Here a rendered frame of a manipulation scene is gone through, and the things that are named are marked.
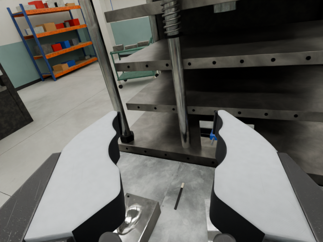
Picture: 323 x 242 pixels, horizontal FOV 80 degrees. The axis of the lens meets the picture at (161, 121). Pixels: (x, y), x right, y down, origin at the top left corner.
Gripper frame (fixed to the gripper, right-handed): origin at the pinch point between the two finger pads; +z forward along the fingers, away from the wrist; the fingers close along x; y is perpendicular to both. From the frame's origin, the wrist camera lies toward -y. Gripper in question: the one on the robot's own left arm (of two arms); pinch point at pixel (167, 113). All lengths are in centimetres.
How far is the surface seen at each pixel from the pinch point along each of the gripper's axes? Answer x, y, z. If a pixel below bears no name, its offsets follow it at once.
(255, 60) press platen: 36, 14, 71
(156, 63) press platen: -5, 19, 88
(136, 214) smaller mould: -12, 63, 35
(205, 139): 21, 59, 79
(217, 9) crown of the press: 25, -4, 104
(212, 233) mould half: 14, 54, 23
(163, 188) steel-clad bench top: -2, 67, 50
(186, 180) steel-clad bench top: 8, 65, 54
